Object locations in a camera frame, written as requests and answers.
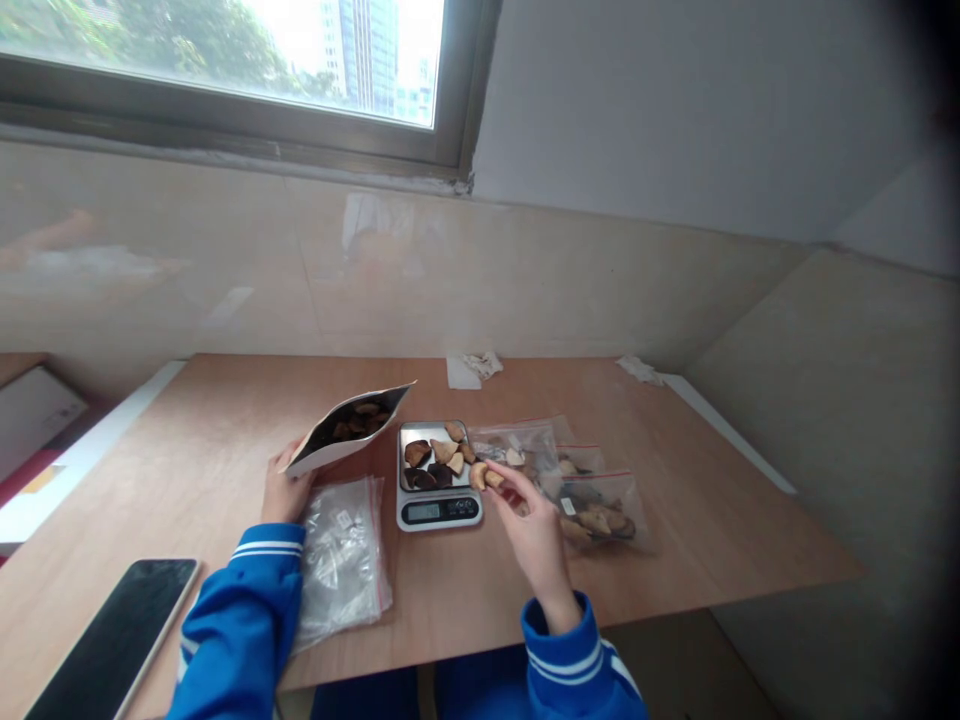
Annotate white cardboard box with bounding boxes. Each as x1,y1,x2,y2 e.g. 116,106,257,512
0,364,91,485

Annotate small filled clear zip bag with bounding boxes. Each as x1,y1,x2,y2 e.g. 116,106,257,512
553,442,607,481

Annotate dried mushrooms in pouch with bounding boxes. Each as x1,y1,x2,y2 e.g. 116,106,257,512
313,401,393,445

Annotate silver digital kitchen scale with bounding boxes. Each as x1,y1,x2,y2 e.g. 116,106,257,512
395,419,487,533

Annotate person's right hand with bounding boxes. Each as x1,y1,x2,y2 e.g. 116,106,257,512
483,459,577,603

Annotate stack of empty zip bags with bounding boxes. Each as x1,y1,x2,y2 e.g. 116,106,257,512
290,475,394,655

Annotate white paper sheet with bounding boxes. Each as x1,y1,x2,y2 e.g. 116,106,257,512
446,354,484,392

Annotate white stand-up pouch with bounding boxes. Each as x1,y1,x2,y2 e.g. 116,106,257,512
278,380,418,479

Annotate person's legs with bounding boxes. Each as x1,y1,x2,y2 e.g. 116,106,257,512
308,646,535,720

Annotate wide filled clear zip bag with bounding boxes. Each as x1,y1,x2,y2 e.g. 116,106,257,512
553,470,660,558

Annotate large filled clear zip bag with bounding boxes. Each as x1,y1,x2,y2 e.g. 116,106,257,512
467,417,577,485

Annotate person's left hand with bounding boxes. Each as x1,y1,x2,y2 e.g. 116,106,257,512
260,440,321,526

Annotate black smartphone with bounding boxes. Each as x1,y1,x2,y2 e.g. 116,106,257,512
22,557,203,720

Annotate window with grey frame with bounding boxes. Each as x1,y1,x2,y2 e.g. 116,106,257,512
0,0,505,180

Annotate pile of dried mushroom slices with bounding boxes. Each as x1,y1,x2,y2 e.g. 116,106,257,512
402,421,477,492

